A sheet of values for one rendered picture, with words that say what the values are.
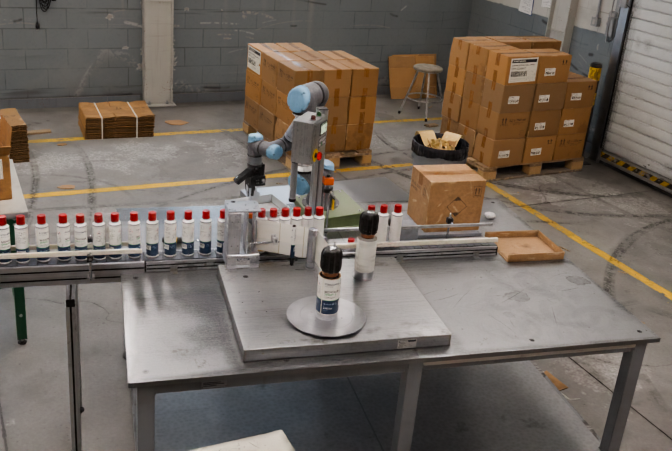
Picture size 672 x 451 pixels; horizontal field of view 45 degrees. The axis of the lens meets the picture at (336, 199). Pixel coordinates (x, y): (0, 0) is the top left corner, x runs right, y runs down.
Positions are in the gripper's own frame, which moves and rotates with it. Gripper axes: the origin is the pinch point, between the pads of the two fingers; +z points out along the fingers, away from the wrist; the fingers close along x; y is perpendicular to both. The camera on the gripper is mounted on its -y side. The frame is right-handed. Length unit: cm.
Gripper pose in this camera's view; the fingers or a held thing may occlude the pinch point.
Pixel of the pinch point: (248, 200)
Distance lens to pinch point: 424.2
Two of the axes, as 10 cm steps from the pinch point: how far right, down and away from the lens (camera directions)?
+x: -5.2, -3.6, 7.8
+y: 8.5, -1.3, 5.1
